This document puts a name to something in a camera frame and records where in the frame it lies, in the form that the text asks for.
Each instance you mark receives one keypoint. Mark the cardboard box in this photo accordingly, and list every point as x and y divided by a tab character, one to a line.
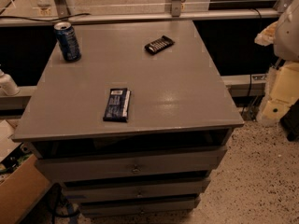
22	186

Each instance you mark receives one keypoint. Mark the black snack bar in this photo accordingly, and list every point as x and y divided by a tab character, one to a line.
159	45

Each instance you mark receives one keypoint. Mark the grey drawer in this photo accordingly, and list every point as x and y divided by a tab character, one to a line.
140	207
137	190
131	164

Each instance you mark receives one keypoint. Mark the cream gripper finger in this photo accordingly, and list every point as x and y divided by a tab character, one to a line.
266	36
281	91

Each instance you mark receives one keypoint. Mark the white pipe fitting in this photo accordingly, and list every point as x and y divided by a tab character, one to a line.
8	85

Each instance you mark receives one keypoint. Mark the blue pepsi can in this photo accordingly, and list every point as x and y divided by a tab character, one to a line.
68	43

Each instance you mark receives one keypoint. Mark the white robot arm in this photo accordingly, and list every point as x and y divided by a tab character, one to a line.
286	42

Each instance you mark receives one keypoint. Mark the bottom grey drawer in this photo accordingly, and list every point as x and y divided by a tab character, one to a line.
140	207

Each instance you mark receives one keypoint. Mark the top grey drawer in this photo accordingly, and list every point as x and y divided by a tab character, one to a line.
131	164

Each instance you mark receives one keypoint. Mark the middle grey drawer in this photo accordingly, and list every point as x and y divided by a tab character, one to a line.
137	190

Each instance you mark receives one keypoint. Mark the blue rxbar blueberry bar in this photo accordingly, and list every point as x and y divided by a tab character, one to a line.
117	105

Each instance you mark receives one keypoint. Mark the grey drawer cabinet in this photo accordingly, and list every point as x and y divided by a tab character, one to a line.
178	100

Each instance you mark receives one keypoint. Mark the metal frame rail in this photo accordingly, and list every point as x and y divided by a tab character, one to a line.
30	12

